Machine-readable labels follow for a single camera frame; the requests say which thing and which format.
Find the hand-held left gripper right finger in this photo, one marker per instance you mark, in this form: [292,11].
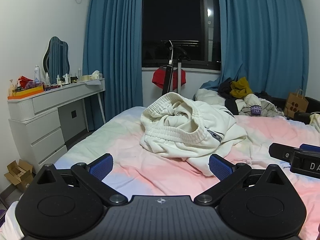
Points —
[220,167]

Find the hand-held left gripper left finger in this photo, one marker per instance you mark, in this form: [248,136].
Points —
[101,167]

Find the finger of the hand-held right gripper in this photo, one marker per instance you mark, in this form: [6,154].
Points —
[280,152]
[310,148]

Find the cream white pants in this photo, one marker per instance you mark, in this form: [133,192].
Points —
[175,135]

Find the cream cloth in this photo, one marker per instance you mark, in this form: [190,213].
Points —
[315,122]

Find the brown paper bag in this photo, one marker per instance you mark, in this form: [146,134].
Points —
[297,105]

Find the pastel pink bed sheet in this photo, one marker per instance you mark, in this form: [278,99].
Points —
[150,177]

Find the white garment purple patch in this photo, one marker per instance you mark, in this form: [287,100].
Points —
[250,100]

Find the mustard yellow garment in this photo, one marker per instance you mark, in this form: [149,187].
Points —
[241,87]

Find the black garment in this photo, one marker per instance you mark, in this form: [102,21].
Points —
[226,90]

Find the cardboard box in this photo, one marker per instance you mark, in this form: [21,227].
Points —
[20,177]

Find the white dressing table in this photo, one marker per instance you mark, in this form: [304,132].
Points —
[47,100]

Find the cream box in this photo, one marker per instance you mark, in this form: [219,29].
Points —
[85,78]

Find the tissue box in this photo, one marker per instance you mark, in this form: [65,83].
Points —
[97,76]

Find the row of cosmetic bottles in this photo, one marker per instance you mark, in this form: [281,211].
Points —
[59,80]

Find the black and silver stand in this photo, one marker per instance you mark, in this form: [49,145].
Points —
[168,80]

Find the orange tray box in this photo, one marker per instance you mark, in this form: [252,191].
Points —
[27,91]

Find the red cloth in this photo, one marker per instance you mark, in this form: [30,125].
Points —
[160,78]

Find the person's white clothing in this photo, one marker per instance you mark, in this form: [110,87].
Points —
[10,221]

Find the white spray can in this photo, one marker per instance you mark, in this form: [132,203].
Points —
[37,73]

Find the red bag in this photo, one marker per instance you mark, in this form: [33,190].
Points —
[23,80]

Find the blue curtain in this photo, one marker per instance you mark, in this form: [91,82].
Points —
[262,30]
[112,42]

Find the dark window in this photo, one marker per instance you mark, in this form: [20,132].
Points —
[175,10]

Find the wavy frame mirror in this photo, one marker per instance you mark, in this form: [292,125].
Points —
[57,60]

